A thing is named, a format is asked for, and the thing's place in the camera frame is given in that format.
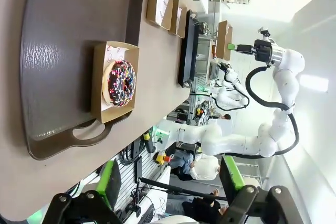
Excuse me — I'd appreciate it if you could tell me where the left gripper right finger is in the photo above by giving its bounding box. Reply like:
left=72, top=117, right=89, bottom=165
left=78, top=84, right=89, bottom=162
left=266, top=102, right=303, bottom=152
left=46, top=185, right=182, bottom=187
left=219, top=155, right=302, bottom=224

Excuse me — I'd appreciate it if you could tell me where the brown plastic serving tray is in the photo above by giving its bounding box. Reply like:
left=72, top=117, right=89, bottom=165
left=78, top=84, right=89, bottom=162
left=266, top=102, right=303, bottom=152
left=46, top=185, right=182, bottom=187
left=19, top=0, right=146, bottom=161

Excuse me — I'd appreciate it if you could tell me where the large black serving tray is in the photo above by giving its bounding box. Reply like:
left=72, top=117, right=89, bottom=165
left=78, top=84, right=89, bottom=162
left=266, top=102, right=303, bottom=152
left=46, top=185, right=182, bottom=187
left=177, top=9, right=200, bottom=88

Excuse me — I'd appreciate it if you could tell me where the chocolate donut with rainbow sprinkles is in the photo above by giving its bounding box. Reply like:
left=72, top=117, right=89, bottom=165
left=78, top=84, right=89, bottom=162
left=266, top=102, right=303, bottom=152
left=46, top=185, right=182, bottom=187
left=101, top=60, right=137, bottom=108

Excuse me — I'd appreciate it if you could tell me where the yellow red emergency stop button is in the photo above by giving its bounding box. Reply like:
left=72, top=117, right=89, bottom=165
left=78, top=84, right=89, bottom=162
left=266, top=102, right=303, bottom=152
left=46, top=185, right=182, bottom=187
left=155, top=150, right=174, bottom=165

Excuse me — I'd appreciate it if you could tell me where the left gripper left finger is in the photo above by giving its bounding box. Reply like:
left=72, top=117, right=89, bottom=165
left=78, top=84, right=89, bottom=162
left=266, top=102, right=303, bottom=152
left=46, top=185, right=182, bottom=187
left=43, top=159, right=124, bottom=224

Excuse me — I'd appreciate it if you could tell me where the seated person in white shirt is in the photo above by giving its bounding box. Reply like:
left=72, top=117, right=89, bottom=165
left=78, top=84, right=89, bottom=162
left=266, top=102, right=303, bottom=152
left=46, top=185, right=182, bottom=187
left=170, top=153, right=222, bottom=182

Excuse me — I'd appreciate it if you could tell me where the person in black clothes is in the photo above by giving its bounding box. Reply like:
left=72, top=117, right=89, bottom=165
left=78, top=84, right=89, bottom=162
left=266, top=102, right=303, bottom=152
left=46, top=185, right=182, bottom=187
left=182, top=189, right=229, bottom=224

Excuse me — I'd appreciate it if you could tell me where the kraft paper food box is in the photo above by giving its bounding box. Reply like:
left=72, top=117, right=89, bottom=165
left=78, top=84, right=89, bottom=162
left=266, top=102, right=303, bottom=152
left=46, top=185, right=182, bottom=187
left=215, top=20, right=234, bottom=61
left=145, top=0, right=175, bottom=30
left=90, top=40, right=140, bottom=124
left=169, top=0, right=187, bottom=39

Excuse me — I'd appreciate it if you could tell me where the black boom pole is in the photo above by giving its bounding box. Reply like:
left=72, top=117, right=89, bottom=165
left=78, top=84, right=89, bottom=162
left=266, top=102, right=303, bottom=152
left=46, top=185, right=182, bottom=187
left=139, top=177, right=227, bottom=201

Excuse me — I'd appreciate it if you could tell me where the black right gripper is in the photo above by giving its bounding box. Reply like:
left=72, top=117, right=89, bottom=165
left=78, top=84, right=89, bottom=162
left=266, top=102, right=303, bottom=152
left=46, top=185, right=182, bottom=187
left=227, top=38, right=274, bottom=66

